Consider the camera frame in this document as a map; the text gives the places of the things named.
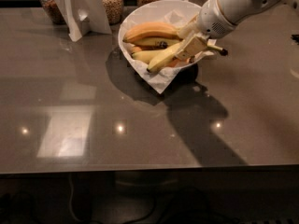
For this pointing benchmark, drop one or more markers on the yellow banana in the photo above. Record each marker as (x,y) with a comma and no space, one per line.
(166,56)
(145,56)
(151,29)
(160,42)

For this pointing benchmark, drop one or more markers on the left glass jar of nuts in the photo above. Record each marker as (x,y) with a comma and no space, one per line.
(52,10)

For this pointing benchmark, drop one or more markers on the white paper sign stand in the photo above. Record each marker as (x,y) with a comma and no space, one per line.
(84,16)

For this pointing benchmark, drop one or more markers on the orange fruit in bowl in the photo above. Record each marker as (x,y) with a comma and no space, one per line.
(173,62)

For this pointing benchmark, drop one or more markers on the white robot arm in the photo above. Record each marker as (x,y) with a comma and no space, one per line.
(236,11)

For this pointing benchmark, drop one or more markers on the glass jar of grains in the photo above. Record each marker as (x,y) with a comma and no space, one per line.
(114,9)

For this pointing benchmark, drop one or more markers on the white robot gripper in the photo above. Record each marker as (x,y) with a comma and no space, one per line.
(209,20)

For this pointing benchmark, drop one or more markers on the white bowl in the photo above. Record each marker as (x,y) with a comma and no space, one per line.
(185,6)

